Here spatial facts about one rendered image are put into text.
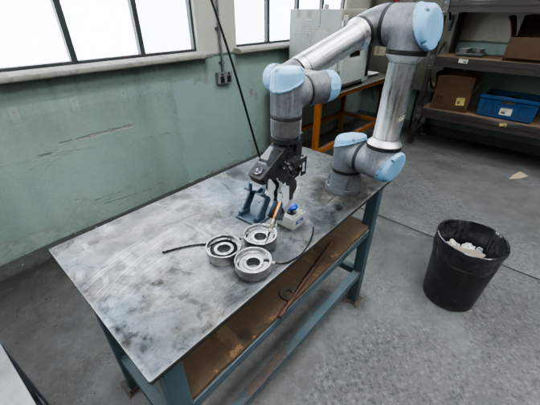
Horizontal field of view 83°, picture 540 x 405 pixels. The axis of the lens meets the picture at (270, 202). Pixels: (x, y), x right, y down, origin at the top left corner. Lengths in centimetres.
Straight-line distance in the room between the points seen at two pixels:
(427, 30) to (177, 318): 98
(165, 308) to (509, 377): 160
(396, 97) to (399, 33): 17
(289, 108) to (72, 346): 163
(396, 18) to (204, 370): 113
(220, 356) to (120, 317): 33
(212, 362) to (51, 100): 174
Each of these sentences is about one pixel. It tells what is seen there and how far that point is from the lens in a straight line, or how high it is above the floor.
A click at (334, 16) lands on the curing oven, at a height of 138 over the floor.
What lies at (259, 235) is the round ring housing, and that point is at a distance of 98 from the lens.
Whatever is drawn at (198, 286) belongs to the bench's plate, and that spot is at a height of 80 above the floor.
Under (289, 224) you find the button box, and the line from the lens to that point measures 102.
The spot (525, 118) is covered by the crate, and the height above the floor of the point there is 50.
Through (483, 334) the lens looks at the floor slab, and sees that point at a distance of 205.
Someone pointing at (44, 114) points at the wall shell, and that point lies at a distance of 224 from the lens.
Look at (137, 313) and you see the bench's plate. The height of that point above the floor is 80.
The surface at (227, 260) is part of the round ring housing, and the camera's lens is 89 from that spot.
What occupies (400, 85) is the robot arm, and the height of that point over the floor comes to 123.
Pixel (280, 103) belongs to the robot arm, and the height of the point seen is 125.
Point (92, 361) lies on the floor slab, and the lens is 186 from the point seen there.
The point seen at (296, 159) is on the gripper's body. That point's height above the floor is 111.
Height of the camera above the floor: 143
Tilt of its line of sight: 32 degrees down
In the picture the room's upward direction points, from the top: straight up
